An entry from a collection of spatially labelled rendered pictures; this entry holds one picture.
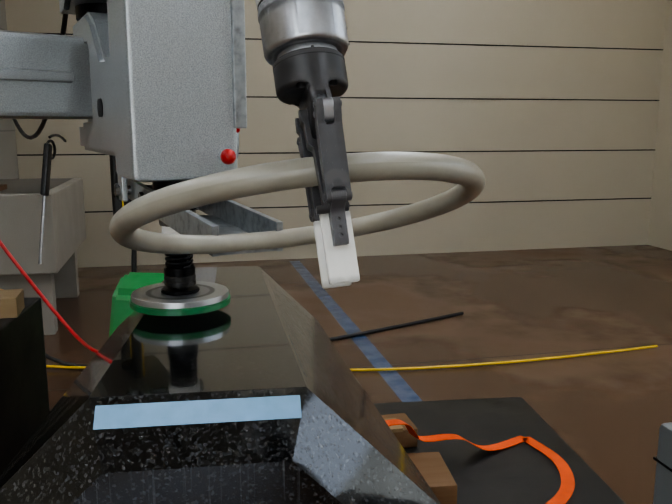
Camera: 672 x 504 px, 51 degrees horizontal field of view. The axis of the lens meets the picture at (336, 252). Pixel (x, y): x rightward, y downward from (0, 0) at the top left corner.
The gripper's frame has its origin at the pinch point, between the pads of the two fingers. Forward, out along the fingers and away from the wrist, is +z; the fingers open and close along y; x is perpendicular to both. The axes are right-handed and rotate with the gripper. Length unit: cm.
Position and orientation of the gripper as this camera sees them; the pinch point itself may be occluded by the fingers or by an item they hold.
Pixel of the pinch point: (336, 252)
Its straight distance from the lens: 69.7
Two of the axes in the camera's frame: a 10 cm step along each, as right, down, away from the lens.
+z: 1.4, 9.8, -1.2
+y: -1.8, 1.4, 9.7
